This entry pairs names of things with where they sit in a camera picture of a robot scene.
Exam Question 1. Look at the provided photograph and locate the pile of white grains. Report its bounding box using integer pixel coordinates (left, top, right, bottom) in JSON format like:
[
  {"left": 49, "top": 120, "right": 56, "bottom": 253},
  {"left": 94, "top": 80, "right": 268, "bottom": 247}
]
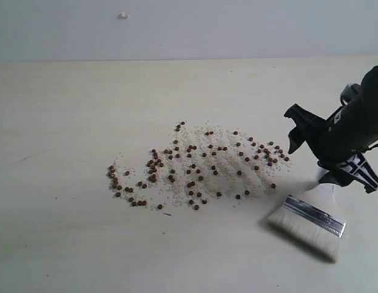
[{"left": 106, "top": 121, "right": 292, "bottom": 212}]

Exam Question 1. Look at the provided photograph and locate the white wall knob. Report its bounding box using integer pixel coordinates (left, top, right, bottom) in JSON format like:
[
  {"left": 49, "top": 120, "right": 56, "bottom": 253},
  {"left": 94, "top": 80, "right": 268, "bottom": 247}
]
[{"left": 117, "top": 12, "right": 129, "bottom": 20}]

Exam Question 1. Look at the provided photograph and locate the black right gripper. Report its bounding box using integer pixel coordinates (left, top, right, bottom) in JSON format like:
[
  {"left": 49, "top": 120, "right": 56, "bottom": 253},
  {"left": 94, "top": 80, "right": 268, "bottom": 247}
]
[{"left": 284, "top": 65, "right": 378, "bottom": 194}]

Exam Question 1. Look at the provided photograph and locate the white wide paint brush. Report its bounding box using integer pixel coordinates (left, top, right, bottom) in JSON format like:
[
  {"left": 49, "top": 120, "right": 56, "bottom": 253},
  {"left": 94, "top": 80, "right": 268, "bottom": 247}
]
[{"left": 267, "top": 183, "right": 346, "bottom": 262}]

